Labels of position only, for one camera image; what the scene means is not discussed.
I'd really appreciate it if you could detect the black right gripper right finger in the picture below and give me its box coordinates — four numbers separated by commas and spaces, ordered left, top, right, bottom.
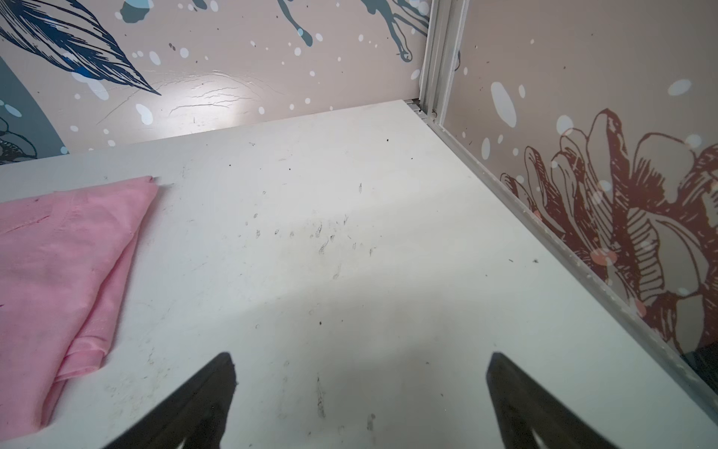
486, 352, 614, 448

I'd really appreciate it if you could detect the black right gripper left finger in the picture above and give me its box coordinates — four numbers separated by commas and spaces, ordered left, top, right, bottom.
107, 352, 237, 448

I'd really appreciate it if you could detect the pink folded t-shirt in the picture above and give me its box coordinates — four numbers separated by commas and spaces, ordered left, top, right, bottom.
1, 176, 158, 441

